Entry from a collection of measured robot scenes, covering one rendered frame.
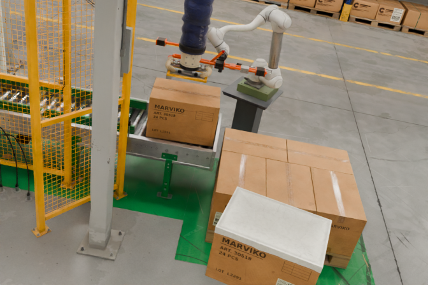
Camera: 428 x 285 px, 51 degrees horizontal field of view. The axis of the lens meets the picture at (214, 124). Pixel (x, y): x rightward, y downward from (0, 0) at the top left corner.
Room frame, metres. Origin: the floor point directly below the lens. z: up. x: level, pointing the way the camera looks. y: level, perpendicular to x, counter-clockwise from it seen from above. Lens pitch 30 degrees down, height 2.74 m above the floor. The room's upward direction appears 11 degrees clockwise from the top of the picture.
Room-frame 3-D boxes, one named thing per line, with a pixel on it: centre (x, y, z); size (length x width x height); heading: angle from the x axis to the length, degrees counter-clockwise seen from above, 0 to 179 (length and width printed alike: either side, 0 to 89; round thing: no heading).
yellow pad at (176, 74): (3.41, 0.30, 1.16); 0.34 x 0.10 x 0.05; 91
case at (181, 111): (3.50, 0.29, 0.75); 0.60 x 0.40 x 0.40; 94
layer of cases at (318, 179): (3.21, -0.71, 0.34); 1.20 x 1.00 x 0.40; 90
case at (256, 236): (1.95, -0.45, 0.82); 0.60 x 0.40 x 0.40; 75
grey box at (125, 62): (2.61, 0.70, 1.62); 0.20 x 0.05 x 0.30; 90
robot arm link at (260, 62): (4.19, -0.35, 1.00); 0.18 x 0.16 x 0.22; 40
